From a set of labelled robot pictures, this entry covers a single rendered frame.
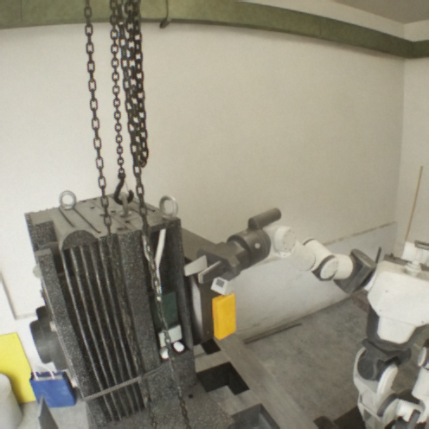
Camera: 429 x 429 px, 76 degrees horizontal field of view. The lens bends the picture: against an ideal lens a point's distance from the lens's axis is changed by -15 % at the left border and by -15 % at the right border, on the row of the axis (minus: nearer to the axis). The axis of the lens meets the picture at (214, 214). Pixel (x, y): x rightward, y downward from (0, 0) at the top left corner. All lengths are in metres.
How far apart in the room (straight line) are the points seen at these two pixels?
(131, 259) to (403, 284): 0.92
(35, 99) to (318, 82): 2.09
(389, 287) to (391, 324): 0.15
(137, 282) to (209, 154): 1.41
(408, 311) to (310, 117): 1.85
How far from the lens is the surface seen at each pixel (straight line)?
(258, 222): 0.77
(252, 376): 1.71
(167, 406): 1.30
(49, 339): 1.04
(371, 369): 1.41
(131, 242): 0.91
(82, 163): 2.03
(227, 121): 2.25
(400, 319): 1.25
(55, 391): 2.53
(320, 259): 1.00
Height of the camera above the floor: 1.92
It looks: 18 degrees down
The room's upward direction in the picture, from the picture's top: 3 degrees counter-clockwise
